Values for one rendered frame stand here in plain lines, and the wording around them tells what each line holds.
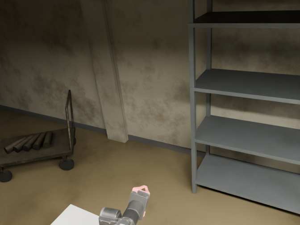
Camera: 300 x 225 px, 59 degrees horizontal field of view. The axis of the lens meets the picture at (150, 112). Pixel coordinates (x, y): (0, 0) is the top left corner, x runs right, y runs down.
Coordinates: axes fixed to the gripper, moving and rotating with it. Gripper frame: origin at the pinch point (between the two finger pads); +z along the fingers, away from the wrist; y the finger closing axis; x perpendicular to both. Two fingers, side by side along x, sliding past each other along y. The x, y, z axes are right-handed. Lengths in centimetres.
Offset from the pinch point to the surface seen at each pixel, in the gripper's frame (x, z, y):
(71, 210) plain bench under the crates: -53, 49, 67
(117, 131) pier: -92, 234, 82
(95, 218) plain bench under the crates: -34, 46, 62
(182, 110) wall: -10, 210, 21
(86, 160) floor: -112, 195, 117
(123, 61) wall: -94, 214, -17
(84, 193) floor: -85, 142, 124
